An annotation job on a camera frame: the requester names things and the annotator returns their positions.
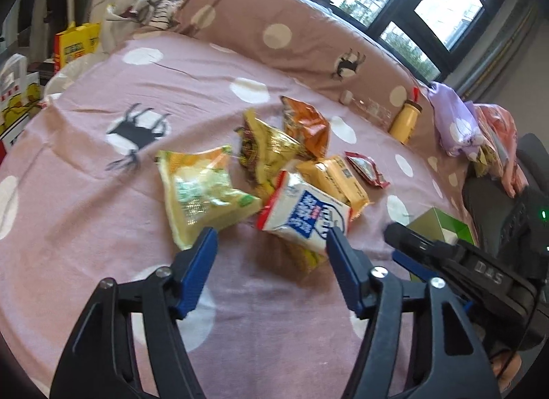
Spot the purple cloth bag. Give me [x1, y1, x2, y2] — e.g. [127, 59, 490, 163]
[429, 82, 483, 160]

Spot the striped clothes pile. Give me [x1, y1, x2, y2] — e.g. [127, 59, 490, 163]
[129, 0, 185, 31]

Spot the gold foil snack packet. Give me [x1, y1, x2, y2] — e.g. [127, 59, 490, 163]
[235, 108, 314, 198]

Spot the small red snack packet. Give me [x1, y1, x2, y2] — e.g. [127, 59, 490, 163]
[344, 151, 391, 189]

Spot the clear plastic bottle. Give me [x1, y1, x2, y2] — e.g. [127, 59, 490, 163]
[339, 90, 393, 129]

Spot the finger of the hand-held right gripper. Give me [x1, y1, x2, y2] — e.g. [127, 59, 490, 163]
[383, 222, 462, 263]
[392, 250, 430, 283]

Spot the pink dotted blanket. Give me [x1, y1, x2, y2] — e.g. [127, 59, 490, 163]
[0, 32, 472, 399]

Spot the yellow cardboard box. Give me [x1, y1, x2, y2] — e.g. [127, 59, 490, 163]
[54, 22, 101, 74]

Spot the green yellow chips bag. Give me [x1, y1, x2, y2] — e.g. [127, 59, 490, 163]
[155, 145, 263, 250]

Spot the white blue snack packet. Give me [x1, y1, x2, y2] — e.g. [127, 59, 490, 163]
[256, 170, 352, 254]

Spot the yellow bottle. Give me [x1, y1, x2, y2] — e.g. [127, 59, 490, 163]
[388, 87, 423, 144]

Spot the orange snack packet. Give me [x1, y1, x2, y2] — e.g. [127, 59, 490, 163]
[280, 96, 331, 160]

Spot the orange patterned cloth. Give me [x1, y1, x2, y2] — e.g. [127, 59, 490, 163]
[474, 103, 528, 198]

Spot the yellow orange biscuit packet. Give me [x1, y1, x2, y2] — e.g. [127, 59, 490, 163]
[296, 155, 370, 222]

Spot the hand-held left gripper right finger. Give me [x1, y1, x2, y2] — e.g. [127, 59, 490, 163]
[326, 226, 500, 399]

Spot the green cardboard box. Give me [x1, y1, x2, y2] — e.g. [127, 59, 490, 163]
[405, 207, 477, 284]

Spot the yellow cracker packet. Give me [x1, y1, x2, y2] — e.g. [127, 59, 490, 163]
[279, 236, 331, 273]

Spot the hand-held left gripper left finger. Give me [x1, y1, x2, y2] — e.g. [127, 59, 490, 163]
[49, 227, 219, 399]

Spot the person's right forearm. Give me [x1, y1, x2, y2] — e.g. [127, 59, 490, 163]
[492, 353, 522, 392]

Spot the pink polka dot pillow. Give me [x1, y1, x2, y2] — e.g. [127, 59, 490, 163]
[172, 0, 472, 220]

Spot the white cloth bag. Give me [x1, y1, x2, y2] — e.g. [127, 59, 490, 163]
[101, 0, 142, 54]

